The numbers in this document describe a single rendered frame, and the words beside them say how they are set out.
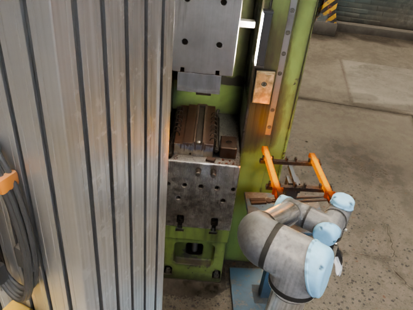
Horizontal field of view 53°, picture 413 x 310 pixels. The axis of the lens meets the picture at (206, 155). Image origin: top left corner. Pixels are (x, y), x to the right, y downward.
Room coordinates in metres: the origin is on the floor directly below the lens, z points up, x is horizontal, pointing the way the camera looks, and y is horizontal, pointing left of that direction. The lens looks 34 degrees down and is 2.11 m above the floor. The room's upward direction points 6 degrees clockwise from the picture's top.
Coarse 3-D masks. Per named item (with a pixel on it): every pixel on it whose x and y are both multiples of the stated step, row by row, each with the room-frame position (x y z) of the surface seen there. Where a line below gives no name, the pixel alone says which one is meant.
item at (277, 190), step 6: (264, 150) 1.79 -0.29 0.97; (270, 156) 1.74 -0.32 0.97; (270, 162) 1.69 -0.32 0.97; (270, 168) 1.64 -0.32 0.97; (270, 174) 1.59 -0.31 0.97; (276, 174) 1.60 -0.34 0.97; (270, 180) 1.57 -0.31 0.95; (276, 180) 1.55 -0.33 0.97; (276, 186) 1.50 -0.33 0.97; (276, 192) 1.48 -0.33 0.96; (282, 192) 1.45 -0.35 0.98; (276, 198) 1.45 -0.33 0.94
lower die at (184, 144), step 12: (192, 108) 2.13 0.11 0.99; (180, 120) 1.99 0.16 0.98; (192, 120) 1.99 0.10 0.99; (204, 120) 1.99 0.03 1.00; (180, 132) 1.87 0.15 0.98; (192, 132) 1.86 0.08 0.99; (204, 132) 1.86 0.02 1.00; (180, 144) 1.76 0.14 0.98; (192, 144) 1.76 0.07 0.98; (204, 144) 1.76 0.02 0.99; (204, 156) 1.76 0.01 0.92
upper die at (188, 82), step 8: (184, 72) 1.76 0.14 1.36; (216, 72) 1.80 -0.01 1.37; (184, 80) 1.76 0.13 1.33; (192, 80) 1.76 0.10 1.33; (200, 80) 1.76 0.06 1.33; (208, 80) 1.76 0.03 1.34; (216, 80) 1.76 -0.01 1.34; (184, 88) 1.76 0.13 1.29; (192, 88) 1.76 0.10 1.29; (200, 88) 1.76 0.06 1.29; (208, 88) 1.76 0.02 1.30; (216, 88) 1.76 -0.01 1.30
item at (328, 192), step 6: (312, 156) 1.78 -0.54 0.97; (312, 162) 1.74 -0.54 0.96; (318, 162) 1.73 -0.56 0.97; (318, 168) 1.68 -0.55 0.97; (318, 174) 1.63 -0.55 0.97; (324, 180) 1.59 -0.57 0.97; (324, 186) 1.54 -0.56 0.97; (324, 192) 1.52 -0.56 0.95; (330, 192) 1.49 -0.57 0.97; (324, 198) 1.49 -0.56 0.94; (330, 198) 1.45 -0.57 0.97
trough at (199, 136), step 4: (200, 108) 2.15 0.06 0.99; (204, 108) 2.15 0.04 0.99; (200, 112) 2.10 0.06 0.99; (204, 112) 2.11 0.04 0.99; (200, 116) 2.05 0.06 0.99; (204, 116) 2.05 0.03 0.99; (200, 120) 2.01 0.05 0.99; (200, 124) 1.96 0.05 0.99; (200, 128) 1.92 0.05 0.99; (200, 132) 1.88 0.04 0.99; (196, 136) 1.82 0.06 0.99; (200, 136) 1.84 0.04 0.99; (196, 140) 1.79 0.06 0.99; (200, 140) 1.80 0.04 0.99; (196, 144) 1.76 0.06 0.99; (200, 144) 1.76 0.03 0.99
